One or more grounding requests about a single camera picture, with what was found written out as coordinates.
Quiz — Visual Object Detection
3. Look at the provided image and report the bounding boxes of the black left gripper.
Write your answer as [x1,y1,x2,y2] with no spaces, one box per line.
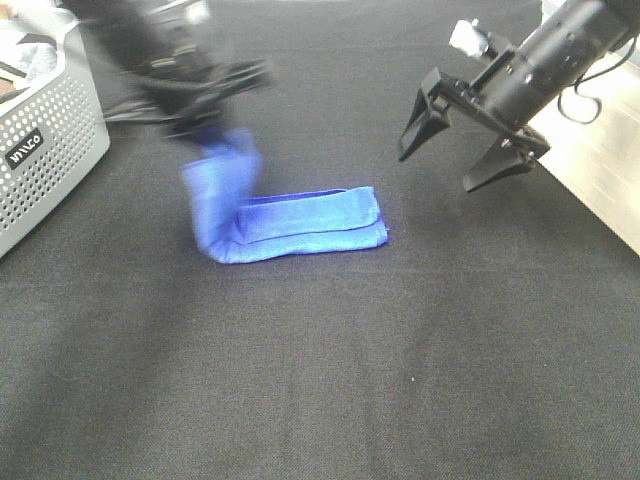
[99,19,272,137]

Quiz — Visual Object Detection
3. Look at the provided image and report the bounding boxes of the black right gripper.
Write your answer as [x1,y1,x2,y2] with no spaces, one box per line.
[398,42,565,193]

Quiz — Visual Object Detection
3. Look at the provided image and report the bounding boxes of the blue microfiber towel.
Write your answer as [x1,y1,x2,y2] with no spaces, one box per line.
[181,128,389,264]

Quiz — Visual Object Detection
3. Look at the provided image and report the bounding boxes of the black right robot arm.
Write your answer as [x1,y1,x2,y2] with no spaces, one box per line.
[399,1,639,192]

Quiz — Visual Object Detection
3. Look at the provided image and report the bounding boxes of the white plastic storage box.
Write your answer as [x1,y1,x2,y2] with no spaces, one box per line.
[530,50,639,252]

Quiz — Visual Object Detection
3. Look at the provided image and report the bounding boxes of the grey towel in basket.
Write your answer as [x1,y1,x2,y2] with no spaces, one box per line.
[1,30,58,85]

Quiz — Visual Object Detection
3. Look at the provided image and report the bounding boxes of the grey perforated laundry basket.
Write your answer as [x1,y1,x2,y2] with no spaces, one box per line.
[1,8,110,253]

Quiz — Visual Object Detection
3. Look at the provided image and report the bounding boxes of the black tablecloth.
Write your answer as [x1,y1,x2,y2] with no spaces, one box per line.
[1,1,639,479]

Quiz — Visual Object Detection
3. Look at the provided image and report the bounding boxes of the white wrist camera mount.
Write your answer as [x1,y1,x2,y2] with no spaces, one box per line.
[449,19,490,58]

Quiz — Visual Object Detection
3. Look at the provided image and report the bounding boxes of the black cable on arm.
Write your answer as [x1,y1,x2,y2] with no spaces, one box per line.
[557,37,640,125]

